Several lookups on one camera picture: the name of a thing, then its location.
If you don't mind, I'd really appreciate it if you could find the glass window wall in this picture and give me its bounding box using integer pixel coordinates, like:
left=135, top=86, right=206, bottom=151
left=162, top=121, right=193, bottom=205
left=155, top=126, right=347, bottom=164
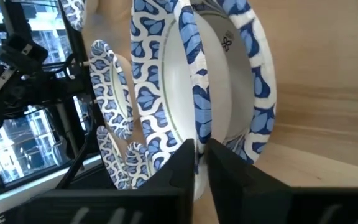
left=0, top=0, right=102, bottom=190

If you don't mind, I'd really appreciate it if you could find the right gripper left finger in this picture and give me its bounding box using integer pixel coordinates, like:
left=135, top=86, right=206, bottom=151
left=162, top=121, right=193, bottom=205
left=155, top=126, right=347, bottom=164
left=140, top=138, right=196, bottom=224

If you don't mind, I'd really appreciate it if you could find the blue white patterned paper bowl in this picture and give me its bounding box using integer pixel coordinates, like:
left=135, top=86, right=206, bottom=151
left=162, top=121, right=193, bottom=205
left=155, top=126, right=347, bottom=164
left=59, top=0, right=88, bottom=32
left=174, top=0, right=278, bottom=200
left=88, top=39, right=135, bottom=141
left=96, top=126, right=130, bottom=190
left=130, top=0, right=213, bottom=175
left=124, top=141, right=155, bottom=189

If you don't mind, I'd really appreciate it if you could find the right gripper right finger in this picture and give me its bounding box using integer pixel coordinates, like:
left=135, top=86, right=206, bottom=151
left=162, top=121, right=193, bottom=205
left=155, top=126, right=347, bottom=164
left=206, top=138, right=292, bottom=224

